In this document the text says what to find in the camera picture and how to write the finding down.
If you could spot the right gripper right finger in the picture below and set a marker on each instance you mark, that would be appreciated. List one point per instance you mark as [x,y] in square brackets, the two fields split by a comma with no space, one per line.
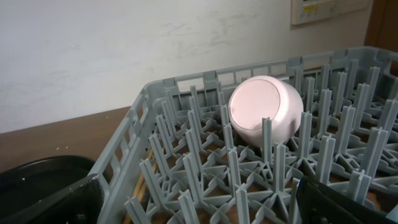
[317,203]

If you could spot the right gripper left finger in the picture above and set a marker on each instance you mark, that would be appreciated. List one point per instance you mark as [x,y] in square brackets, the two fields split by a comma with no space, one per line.
[80,202]

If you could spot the grey dishwasher rack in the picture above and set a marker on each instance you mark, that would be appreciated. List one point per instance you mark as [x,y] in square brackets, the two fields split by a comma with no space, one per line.
[207,172]

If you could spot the round black serving tray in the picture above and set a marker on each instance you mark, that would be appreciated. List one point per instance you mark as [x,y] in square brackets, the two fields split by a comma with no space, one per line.
[25,185]

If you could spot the brown wooden door frame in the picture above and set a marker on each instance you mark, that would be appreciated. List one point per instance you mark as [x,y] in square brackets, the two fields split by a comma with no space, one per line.
[382,26]

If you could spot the beige wall panel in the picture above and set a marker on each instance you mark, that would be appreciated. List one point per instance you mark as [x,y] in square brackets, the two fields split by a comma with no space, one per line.
[305,11]

